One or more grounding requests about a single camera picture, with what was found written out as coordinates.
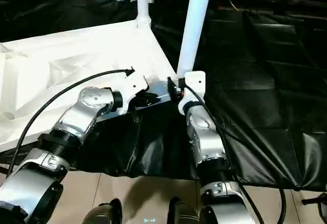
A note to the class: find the white plastic table leg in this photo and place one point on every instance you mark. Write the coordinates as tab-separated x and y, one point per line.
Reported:
143	1
196	24

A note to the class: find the white plastic table top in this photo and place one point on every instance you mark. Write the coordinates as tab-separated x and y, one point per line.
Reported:
61	60

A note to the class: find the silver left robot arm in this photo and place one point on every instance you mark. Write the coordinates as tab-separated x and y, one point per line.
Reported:
76	121

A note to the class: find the black work mat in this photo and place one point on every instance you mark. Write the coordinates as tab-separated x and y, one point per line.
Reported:
265	81

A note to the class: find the black left robot foot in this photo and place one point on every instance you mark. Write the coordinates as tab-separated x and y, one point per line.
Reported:
102	214

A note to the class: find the black metal stand leg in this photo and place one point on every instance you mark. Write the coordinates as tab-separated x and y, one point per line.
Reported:
316	203

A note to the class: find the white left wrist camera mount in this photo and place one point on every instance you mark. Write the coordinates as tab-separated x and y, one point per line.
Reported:
134	88

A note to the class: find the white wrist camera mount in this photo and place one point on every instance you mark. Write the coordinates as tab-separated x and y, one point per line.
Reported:
134	88
193	86

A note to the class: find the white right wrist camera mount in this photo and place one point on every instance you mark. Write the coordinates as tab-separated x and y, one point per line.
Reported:
193	86

